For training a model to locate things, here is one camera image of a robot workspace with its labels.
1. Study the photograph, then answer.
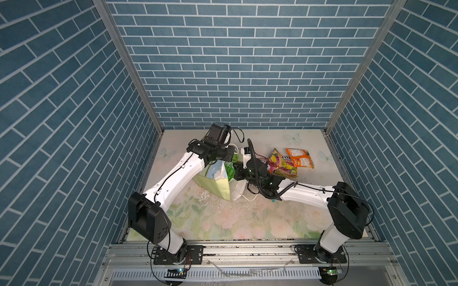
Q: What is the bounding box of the pastel printed paper bag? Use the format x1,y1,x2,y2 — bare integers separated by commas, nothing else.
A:
193,144,249,201

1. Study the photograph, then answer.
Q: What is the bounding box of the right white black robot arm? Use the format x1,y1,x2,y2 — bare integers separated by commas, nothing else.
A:
234,158,372,263

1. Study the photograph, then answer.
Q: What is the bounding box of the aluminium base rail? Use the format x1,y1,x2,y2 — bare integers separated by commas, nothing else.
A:
95,238,408,286

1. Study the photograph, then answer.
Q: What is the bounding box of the green snack packet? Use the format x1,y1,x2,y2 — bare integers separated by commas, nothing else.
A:
224,154,239,182

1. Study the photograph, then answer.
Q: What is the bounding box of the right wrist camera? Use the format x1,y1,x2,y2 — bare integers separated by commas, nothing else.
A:
240,147,252,169

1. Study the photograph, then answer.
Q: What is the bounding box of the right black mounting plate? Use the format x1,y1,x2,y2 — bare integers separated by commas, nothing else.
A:
293,244,348,264

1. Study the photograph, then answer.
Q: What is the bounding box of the white slotted cable duct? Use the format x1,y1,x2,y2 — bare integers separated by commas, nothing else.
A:
112,267,322,282

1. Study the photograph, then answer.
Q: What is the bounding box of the orange white snack packet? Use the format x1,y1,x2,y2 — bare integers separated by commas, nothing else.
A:
286,148,314,169

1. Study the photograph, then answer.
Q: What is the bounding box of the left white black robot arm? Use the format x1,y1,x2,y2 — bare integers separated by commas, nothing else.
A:
128,124,235,263

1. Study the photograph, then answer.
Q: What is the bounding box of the pink yellow Fox's candy bag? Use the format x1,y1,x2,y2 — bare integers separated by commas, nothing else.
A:
267,148,288,175

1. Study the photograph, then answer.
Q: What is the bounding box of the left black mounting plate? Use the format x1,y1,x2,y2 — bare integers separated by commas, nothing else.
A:
151,245,204,266

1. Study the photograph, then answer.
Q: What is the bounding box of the black mounting plate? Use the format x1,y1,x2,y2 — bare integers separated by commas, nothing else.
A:
151,245,204,266
293,244,348,264

